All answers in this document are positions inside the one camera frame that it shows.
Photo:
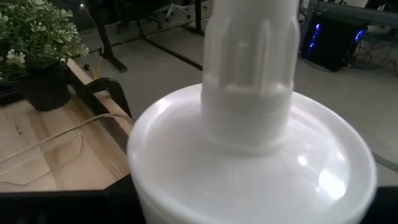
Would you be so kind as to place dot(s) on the black table clamp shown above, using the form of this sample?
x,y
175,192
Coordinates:
x,y
115,87

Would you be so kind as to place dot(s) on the orange label sealant tube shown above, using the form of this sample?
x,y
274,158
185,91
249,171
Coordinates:
x,y
248,155

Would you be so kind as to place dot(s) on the clear plastic bin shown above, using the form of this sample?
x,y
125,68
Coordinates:
x,y
62,149

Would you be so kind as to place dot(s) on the green potted plant black pot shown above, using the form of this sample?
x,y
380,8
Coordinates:
x,y
37,37

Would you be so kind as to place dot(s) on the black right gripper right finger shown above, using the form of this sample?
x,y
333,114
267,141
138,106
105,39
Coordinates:
x,y
385,208

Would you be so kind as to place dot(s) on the black desk leg frame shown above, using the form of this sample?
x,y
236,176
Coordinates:
x,y
104,40

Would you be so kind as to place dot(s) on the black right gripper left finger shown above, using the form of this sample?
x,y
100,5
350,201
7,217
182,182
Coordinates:
x,y
77,208

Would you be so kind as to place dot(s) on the black computer tower blue lights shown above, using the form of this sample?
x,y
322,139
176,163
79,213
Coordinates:
x,y
332,46

